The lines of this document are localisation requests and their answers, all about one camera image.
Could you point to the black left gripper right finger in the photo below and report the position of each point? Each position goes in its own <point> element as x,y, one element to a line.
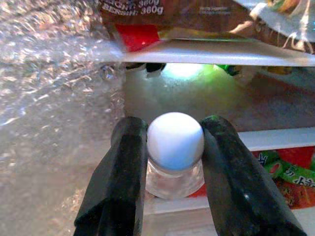
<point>236,182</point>

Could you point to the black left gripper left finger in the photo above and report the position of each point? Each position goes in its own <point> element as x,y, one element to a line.
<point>118,177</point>

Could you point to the clear bottle white cap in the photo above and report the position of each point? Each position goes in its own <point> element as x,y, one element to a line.
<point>174,140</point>

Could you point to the white fridge shelf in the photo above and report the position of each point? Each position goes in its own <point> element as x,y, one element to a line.
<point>209,54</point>
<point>278,138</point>

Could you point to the red green snack packet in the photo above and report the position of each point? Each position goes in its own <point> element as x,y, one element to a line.
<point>290,172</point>

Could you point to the clear bubble wrap sheet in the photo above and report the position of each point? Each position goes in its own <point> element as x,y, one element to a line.
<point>49,98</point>

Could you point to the noodle picture food packet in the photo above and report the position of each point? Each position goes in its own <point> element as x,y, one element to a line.
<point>283,24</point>

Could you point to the brown snack packet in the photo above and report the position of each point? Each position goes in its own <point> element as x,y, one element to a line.
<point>184,17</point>

